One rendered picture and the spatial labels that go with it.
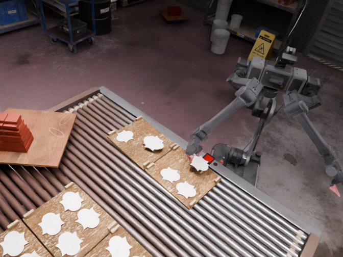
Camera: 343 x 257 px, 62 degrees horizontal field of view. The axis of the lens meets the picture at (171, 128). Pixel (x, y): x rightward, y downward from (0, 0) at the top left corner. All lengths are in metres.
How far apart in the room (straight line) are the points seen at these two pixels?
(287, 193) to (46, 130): 2.54
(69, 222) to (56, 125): 0.72
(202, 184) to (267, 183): 1.56
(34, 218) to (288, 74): 1.86
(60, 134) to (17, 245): 0.74
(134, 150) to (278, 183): 1.93
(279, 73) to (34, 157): 1.73
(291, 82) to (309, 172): 1.82
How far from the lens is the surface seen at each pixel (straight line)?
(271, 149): 3.82
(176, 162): 2.05
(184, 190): 1.90
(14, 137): 1.96
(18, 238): 1.81
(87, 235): 1.75
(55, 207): 1.86
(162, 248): 1.73
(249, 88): 1.67
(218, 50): 5.47
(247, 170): 3.11
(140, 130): 2.24
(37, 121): 2.23
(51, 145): 2.04
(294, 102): 1.73
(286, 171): 3.65
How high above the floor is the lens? 2.50
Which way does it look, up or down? 43 degrees down
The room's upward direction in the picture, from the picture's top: 9 degrees clockwise
